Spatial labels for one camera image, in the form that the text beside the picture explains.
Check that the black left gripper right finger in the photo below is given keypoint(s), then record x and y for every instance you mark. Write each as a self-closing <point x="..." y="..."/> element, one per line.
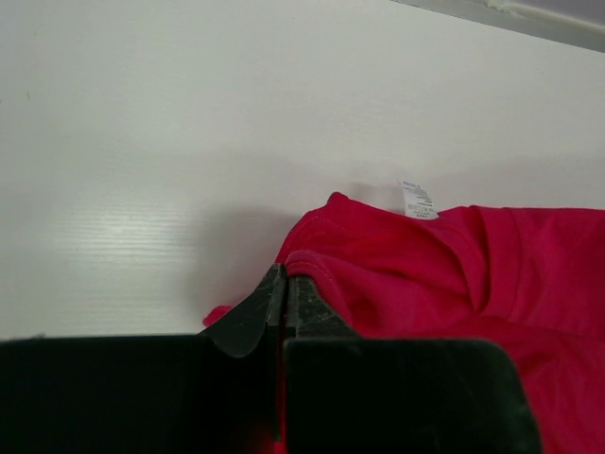
<point x="344" y="393"/>

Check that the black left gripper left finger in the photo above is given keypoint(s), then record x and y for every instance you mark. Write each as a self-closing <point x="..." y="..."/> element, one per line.
<point x="211" y="392"/>

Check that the red t shirt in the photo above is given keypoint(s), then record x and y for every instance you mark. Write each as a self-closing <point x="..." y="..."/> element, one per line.
<point x="530" y="280"/>

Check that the white care label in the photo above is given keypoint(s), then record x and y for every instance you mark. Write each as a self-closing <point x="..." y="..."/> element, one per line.
<point x="417" y="203"/>

